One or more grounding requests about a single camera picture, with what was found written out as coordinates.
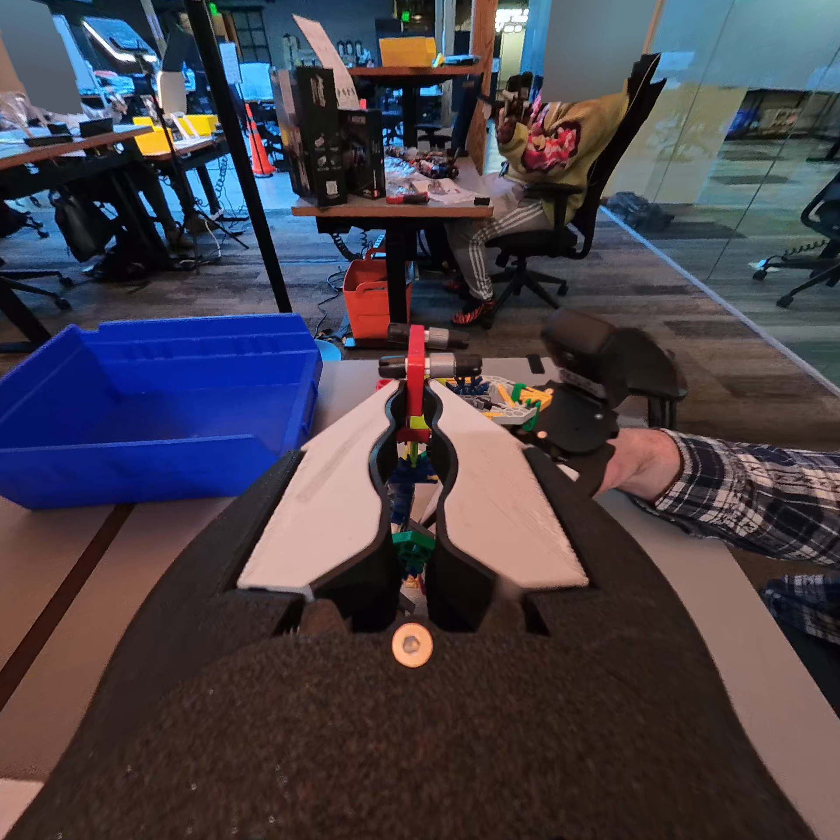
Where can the wooden top desk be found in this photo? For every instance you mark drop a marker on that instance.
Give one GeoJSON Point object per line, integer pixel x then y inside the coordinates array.
{"type": "Point", "coordinates": [59, 154]}
{"type": "Point", "coordinates": [367, 208]}

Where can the black bag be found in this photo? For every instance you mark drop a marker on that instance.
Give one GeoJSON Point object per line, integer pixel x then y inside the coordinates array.
{"type": "Point", "coordinates": [640, 213]}

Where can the orange plastic bin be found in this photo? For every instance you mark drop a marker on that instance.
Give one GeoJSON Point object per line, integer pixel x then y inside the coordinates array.
{"type": "Point", "coordinates": [367, 308]}

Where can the black vertical pole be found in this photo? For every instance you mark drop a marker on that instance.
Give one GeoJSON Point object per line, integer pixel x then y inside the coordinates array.
{"type": "Point", "coordinates": [243, 164]}

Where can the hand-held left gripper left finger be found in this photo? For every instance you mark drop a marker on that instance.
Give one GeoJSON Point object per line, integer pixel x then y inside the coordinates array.
{"type": "Point", "coordinates": [315, 518]}

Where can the black office chair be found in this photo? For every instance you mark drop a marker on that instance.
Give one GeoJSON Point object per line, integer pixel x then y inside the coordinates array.
{"type": "Point", "coordinates": [630, 131]}
{"type": "Point", "coordinates": [823, 213]}

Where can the wooden post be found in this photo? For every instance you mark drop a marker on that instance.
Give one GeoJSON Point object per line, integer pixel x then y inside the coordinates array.
{"type": "Point", "coordinates": [482, 118]}

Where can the light blue round object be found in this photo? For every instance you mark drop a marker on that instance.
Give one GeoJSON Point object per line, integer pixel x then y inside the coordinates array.
{"type": "Point", "coordinates": [328, 351]}

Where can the orange traffic cone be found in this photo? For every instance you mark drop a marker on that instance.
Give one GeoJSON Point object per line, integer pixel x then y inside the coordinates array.
{"type": "Point", "coordinates": [261, 154]}

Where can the person's right hand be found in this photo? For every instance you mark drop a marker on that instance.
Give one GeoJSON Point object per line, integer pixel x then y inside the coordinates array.
{"type": "Point", "coordinates": [643, 463]}

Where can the yellow bin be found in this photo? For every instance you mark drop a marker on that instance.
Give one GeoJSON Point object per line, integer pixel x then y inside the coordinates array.
{"type": "Point", "coordinates": [197, 124]}
{"type": "Point", "coordinates": [154, 144]}

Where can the tall black box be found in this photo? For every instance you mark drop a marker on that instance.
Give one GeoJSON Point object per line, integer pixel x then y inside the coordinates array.
{"type": "Point", "coordinates": [321, 131]}

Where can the heap of toy parts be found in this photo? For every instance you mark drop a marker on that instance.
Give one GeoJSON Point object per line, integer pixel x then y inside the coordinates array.
{"type": "Point", "coordinates": [420, 167]}

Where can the colourful construction toy model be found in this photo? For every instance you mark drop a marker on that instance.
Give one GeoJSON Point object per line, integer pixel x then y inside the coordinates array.
{"type": "Point", "coordinates": [415, 354]}

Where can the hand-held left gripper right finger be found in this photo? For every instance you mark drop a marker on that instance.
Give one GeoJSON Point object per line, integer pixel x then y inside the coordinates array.
{"type": "Point", "coordinates": [505, 518]}

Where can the black backpack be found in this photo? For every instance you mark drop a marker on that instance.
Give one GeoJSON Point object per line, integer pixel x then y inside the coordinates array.
{"type": "Point", "coordinates": [85, 229]}

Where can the blue plastic bin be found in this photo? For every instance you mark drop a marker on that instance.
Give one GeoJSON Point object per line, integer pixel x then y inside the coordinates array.
{"type": "Point", "coordinates": [164, 459]}

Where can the yellow box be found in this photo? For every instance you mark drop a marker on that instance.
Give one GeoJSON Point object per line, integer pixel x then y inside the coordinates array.
{"type": "Point", "coordinates": [407, 52]}

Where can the person's right forearm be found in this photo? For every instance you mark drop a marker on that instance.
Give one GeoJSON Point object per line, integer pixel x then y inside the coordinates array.
{"type": "Point", "coordinates": [754, 499]}

